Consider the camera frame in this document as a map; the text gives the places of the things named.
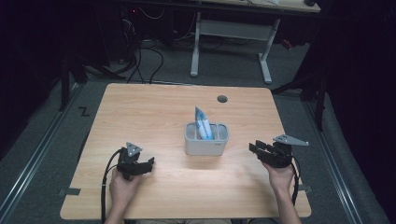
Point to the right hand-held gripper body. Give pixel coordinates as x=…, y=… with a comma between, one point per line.
x=280, y=152

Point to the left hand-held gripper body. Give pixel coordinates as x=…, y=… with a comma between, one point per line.
x=129, y=161

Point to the light grey plastic container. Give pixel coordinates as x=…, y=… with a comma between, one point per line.
x=205, y=146

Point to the blue and white packet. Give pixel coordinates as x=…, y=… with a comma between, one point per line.
x=203, y=124

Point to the person's left hand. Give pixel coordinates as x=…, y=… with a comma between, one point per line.
x=122, y=186

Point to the person's right hand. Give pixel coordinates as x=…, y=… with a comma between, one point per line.
x=280, y=179

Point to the grey tape strip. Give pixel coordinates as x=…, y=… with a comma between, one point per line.
x=305, y=188
x=70, y=191

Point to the black table grommet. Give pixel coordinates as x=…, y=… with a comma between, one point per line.
x=222, y=99

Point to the black metal stand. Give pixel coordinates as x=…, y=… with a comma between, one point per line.
x=314, y=90
x=67, y=81

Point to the white-framed desk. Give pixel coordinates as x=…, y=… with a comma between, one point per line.
x=233, y=29

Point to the metal floor rail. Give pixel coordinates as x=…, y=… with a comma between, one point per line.
x=34, y=161
x=333, y=168

